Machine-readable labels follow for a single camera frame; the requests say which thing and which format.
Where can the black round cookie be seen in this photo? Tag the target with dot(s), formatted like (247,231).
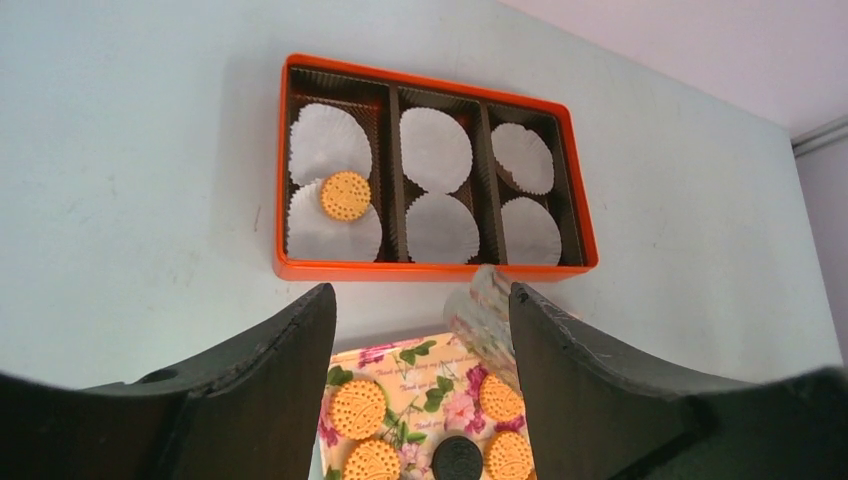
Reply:
(457,458)

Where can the white paper cupcake liner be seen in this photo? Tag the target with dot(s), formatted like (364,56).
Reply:
(524,157)
(313,235)
(531,234)
(325,140)
(441,230)
(436,152)

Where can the floral cookie tray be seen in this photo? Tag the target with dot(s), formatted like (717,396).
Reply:
(431,387)

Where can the orange cookie tin box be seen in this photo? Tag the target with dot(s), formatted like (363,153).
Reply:
(376,98)

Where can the tan round cookie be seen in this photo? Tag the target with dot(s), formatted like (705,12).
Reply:
(345,196)
(357,409)
(372,459)
(499,401)
(508,456)

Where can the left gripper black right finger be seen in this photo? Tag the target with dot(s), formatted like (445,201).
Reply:
(599,408)

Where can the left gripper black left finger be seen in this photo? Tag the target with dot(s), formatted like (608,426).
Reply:
(247,408)

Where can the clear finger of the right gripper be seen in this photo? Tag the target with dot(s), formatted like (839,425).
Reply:
(478,316)

